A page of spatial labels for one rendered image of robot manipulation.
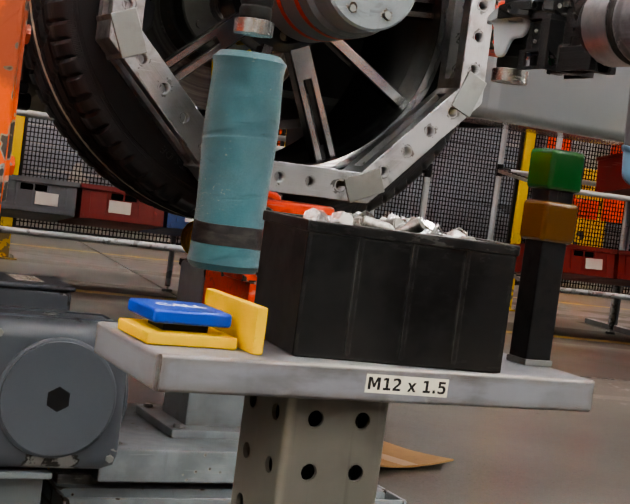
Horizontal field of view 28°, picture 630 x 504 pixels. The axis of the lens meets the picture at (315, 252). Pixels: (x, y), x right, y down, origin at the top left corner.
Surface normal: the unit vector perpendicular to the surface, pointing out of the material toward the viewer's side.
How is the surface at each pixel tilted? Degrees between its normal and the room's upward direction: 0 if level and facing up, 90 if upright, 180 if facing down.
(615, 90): 90
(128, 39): 90
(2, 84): 90
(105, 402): 90
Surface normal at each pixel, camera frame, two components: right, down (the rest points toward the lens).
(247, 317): -0.89, -0.10
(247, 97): 0.12, 0.03
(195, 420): 0.44, 0.11
